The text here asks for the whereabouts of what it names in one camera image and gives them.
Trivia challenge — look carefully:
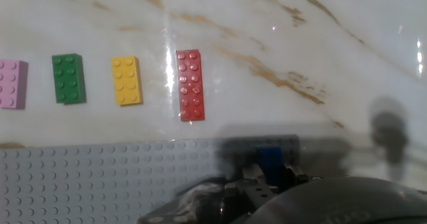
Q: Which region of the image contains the grey Lego baseplate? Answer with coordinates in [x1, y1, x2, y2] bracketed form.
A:
[0, 134, 300, 224]

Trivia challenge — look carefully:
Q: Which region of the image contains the blue Lego brick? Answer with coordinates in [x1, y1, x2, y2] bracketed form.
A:
[256, 146, 284, 187]

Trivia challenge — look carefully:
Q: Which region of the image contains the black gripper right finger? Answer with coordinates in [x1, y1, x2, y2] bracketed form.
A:
[283, 165, 310, 187]

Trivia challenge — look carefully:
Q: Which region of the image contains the red Lego brick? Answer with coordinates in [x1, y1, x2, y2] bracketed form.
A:
[175, 49, 205, 122]

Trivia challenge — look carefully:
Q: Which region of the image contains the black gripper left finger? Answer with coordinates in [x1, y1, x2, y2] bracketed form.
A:
[235, 163, 280, 208]

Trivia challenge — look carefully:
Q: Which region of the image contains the yellow Lego brick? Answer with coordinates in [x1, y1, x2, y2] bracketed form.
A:
[110, 55, 143, 107]

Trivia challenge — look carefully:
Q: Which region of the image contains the marble pattern table sheet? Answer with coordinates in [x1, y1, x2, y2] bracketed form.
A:
[0, 0, 427, 191]

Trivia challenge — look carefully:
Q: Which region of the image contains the pink Lego brick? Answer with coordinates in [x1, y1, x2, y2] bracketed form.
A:
[0, 59, 29, 111]

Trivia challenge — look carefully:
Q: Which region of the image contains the thin grey sensor cable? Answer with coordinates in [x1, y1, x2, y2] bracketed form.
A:
[136, 177, 234, 224]

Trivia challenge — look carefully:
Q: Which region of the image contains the green Lego brick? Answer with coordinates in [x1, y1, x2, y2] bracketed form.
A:
[51, 53, 87, 105]

